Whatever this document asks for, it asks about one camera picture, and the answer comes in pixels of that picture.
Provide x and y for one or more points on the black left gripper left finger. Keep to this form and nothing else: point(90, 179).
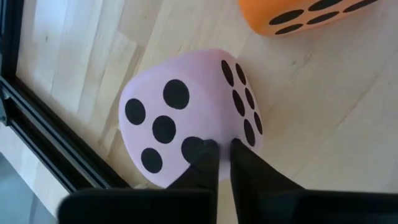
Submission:
point(205, 174)

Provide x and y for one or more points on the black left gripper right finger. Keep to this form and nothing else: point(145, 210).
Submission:
point(255, 180)

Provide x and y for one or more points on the pink foam dice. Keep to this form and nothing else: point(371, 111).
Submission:
point(202, 118)

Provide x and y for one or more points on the black aluminium table frame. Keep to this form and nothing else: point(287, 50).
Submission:
point(46, 133)

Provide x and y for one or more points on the orange foam dice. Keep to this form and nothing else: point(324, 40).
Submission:
point(261, 15)

